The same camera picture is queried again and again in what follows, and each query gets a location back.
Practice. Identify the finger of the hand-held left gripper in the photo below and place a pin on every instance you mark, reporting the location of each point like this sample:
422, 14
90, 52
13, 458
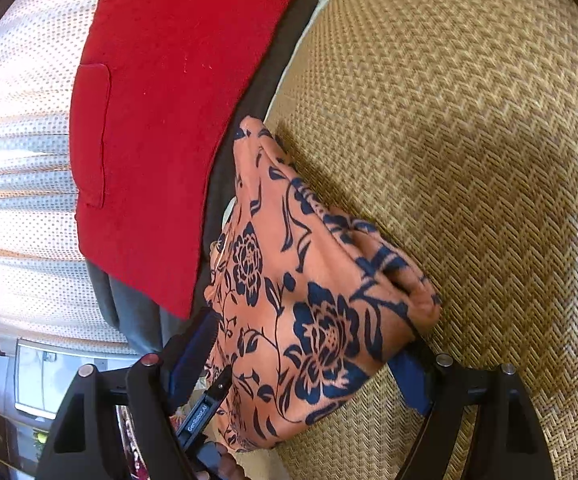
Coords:
223, 380

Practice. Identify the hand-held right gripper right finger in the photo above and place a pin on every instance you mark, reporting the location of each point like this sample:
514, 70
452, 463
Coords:
414, 385

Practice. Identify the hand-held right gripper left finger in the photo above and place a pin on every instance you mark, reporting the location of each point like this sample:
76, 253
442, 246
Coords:
194, 360

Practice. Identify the orange floral blouse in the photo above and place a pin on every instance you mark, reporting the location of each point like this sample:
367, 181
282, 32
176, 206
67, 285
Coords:
319, 320

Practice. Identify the person's left hand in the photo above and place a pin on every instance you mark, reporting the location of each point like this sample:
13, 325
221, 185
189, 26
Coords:
231, 469

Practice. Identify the red white floral fabric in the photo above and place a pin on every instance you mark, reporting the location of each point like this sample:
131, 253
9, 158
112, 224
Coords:
131, 440

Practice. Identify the white appliance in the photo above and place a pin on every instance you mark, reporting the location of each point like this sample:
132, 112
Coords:
39, 375

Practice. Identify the dark wooden cabinet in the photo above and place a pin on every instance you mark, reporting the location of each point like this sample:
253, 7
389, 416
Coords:
9, 435

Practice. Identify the woven straw mat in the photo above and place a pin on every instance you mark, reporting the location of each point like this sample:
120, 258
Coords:
469, 160

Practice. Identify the red towel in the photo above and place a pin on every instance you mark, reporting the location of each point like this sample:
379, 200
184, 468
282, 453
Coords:
169, 110

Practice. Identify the white dotted curtain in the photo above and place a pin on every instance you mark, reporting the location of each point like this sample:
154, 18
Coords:
19, 160

